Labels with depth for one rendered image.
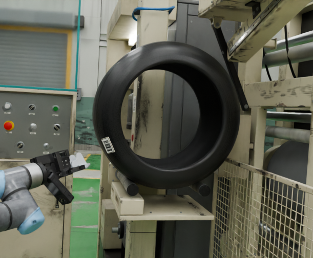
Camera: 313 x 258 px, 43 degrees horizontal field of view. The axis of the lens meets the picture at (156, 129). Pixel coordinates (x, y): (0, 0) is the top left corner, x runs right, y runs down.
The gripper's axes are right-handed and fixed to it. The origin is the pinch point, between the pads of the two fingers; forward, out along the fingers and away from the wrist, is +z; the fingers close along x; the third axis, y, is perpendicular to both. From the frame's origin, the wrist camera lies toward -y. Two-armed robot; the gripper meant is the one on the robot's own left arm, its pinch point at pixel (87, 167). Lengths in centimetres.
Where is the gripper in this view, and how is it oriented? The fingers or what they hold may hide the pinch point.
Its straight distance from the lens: 138.3
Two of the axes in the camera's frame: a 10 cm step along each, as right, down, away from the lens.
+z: 6.0, -1.4, 7.9
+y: -2.9, -9.5, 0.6
